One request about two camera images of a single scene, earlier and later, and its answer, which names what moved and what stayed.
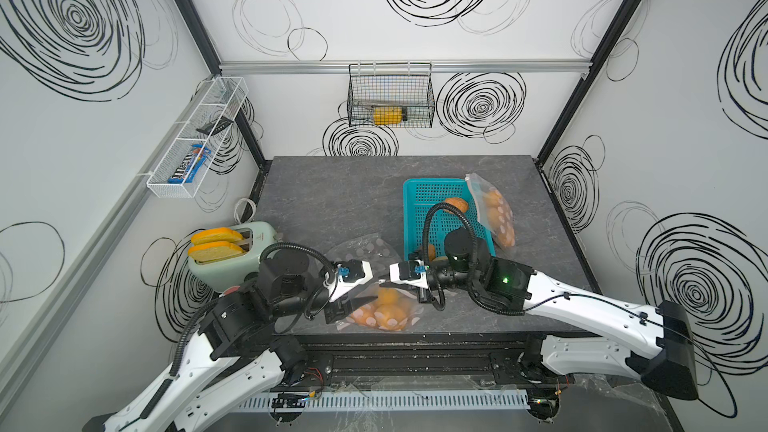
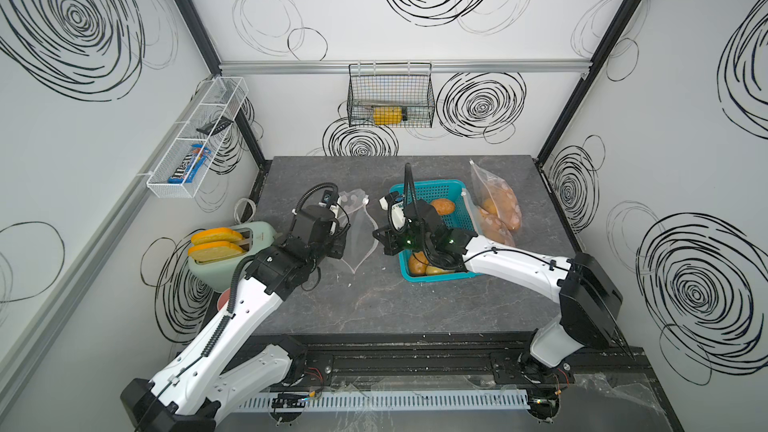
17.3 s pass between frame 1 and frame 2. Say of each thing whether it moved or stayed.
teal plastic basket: moved
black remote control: stayed
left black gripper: moved
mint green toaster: stayed
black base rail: stayed
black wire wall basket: stayed
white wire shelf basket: stayed
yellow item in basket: stayed
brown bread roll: moved
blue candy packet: stayed
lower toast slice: stayed
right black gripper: moved
